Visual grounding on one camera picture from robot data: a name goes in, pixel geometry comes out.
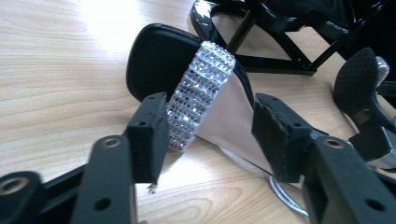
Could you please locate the red and black shoe rack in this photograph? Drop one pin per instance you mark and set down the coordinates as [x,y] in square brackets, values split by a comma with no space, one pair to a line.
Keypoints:
[274,63]

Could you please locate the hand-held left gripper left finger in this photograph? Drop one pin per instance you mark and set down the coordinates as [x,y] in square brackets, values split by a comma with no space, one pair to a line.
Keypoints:
[146,143]

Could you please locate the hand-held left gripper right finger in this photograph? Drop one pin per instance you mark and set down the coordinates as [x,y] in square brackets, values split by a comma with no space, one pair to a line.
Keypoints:
[280,137]

